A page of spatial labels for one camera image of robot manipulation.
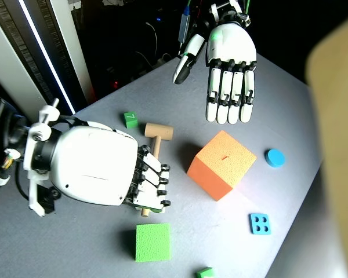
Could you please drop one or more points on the large orange foam cube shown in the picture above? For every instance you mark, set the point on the large orange foam cube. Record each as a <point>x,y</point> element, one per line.
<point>220,171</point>

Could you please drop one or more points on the blurred tan panel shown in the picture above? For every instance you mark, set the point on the blurred tan panel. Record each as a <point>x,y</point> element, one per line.
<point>339,130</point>

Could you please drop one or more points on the blue round disc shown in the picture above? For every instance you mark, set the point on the blue round disc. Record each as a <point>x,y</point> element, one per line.
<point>275,157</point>

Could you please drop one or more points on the white and black door frame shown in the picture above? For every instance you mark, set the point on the white and black door frame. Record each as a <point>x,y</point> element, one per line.
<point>66,43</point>

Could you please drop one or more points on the small green number cube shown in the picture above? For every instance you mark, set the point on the small green number cube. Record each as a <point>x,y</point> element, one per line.
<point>130,119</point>

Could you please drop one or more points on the grey adapter with blue plug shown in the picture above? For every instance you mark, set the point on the grey adapter with blue plug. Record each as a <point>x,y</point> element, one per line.
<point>184,24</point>

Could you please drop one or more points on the small green block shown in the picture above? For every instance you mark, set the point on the small green block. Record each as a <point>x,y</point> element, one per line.
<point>205,273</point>

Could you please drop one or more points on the grey table cloth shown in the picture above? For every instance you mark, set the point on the grey table cloth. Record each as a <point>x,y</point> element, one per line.
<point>61,246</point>

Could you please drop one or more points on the blue square four-hole block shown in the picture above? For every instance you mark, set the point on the blue square four-hole block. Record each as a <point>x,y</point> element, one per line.
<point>260,223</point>

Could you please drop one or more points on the large green foam cube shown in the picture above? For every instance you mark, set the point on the large green foam cube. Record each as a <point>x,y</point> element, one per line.
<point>153,242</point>

